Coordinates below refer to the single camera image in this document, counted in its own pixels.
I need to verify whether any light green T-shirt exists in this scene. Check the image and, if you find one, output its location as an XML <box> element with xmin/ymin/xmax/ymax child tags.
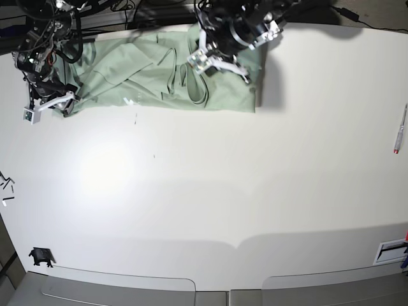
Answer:
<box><xmin>56</xmin><ymin>25</ymin><xmax>261</xmax><ymax>113</ymax></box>

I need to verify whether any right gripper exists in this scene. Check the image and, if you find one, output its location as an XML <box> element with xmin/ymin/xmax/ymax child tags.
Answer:
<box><xmin>27</xmin><ymin>75</ymin><xmax>78</xmax><ymax>115</ymax></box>

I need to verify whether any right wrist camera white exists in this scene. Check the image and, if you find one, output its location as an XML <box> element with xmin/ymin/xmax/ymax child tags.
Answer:
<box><xmin>23</xmin><ymin>107</ymin><xmax>41</xmax><ymax>124</ymax></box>

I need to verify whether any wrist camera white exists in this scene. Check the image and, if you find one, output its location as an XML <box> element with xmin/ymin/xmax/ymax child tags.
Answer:
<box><xmin>23</xmin><ymin>107</ymin><xmax>41</xmax><ymax>124</ymax></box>
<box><xmin>187</xmin><ymin>48</ymin><xmax>212</xmax><ymax>75</ymax></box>

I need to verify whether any grey chair left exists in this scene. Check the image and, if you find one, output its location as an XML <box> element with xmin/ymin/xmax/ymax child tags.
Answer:
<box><xmin>40</xmin><ymin>274</ymin><xmax>228</xmax><ymax>306</ymax></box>

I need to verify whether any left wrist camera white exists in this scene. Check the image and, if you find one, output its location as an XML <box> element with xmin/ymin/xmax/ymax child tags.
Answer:
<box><xmin>187</xmin><ymin>48</ymin><xmax>212</xmax><ymax>75</ymax></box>

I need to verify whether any black table clamp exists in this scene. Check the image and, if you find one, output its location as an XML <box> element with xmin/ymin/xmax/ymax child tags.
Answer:
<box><xmin>29</xmin><ymin>247</ymin><xmax>56</xmax><ymax>268</ymax></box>

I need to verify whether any small black white stick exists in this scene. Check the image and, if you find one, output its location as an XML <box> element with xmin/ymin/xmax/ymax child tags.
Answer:
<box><xmin>1</xmin><ymin>197</ymin><xmax>15</xmax><ymax>207</ymax></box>

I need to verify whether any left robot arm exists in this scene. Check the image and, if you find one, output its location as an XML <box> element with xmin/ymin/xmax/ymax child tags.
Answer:
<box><xmin>187</xmin><ymin>1</ymin><xmax>332</xmax><ymax>84</ymax></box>

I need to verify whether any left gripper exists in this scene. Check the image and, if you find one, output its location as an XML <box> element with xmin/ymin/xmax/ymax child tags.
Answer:
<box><xmin>195</xmin><ymin>12</ymin><xmax>251</xmax><ymax>84</ymax></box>

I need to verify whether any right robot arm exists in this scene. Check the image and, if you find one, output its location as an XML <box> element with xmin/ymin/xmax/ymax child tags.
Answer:
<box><xmin>12</xmin><ymin>1</ymin><xmax>87</xmax><ymax>124</ymax></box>

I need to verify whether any grey chair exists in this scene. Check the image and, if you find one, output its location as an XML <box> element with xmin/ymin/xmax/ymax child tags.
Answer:
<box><xmin>40</xmin><ymin>274</ymin><xmax>228</xmax><ymax>306</ymax></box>
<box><xmin>229</xmin><ymin>266</ymin><xmax>408</xmax><ymax>306</ymax></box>

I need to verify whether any grey chair right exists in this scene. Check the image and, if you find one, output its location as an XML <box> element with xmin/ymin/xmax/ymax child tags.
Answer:
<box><xmin>229</xmin><ymin>266</ymin><xmax>408</xmax><ymax>306</ymax></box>

